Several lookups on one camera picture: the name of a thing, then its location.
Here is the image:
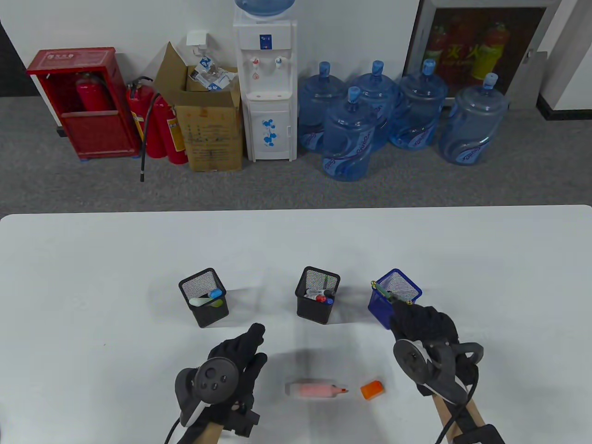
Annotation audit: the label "black mesh pen holder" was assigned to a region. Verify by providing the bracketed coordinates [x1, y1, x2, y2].
[295, 266, 341, 324]
[178, 268, 229, 329]

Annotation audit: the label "person's left forearm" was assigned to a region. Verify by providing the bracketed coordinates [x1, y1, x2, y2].
[197, 422, 223, 444]

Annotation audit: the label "person's right forearm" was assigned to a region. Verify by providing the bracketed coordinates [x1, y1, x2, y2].
[432, 394, 485, 433]

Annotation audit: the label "red fire extinguisher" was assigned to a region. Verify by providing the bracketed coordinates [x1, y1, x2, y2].
[153, 95, 189, 165]
[75, 72, 114, 112]
[126, 76, 168, 182]

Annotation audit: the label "person's right hand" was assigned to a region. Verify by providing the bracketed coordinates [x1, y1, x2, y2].
[390, 304, 479, 399]

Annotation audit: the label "blue water jug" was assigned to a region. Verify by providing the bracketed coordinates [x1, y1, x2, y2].
[388, 59, 449, 151]
[349, 60, 401, 151]
[438, 73, 510, 166]
[322, 86, 377, 182]
[297, 61, 346, 154]

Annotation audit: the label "brown cardboard box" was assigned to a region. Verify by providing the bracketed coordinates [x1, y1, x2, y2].
[153, 42, 244, 173]

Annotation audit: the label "red fire extinguisher cabinet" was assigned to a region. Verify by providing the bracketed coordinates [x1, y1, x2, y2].
[26, 46, 141, 161]

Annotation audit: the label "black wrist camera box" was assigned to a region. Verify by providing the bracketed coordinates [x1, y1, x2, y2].
[221, 407, 260, 438]
[452, 425, 506, 444]

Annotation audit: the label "blue mesh pen holder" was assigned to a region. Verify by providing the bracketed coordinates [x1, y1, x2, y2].
[368, 269, 422, 330]

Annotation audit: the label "glass fire hose cabinet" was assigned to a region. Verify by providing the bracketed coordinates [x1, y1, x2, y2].
[401, 0, 562, 100]

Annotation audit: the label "orange highlighter pen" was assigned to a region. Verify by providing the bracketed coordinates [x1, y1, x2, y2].
[285, 380, 349, 399]

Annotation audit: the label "grey metal cabinet door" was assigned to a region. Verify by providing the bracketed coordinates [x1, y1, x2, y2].
[508, 49, 549, 111]

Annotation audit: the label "blue dispenser water bottle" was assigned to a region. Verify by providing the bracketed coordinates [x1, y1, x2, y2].
[234, 0, 296, 19]

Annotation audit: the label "white blue packets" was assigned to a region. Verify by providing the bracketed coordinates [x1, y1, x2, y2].
[189, 55, 239, 92]

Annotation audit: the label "person's left hand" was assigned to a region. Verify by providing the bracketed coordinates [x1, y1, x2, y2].
[177, 323, 268, 444]

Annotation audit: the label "white water dispenser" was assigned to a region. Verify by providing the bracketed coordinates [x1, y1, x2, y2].
[233, 8, 297, 162]

